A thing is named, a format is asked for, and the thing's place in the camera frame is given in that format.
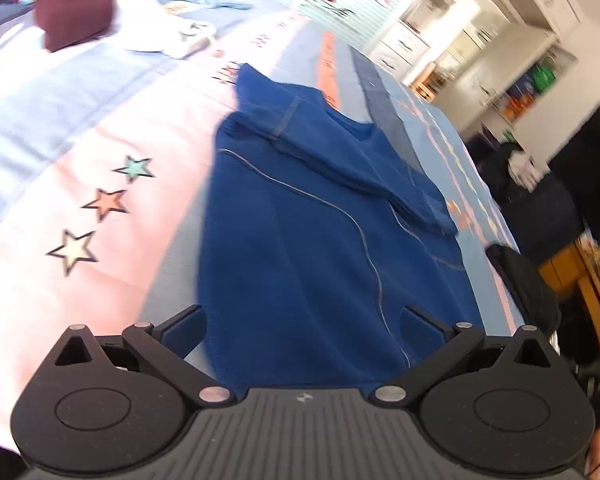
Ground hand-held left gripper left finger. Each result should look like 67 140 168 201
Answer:
54 305 233 407

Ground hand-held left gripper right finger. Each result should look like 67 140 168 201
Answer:
372 305 553 406

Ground blue knit sweater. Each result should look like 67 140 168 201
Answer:
197 62 483 396

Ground black garment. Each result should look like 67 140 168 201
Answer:
485 244 563 336

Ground wooden desk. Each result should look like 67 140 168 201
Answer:
537 240 600 386

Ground white crumpled garment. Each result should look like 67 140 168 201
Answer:
507 152 543 191

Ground striped star bedspread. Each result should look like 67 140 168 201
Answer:
0 0 531 451

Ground orange boxes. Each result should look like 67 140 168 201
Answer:
500 92 536 121

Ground white door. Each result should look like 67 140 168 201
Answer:
450 35 566 133

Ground green bag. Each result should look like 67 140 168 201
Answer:
530 62 557 93

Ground white cloth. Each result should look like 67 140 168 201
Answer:
107 0 218 61

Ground maroon cloth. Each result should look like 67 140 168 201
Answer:
34 0 116 53

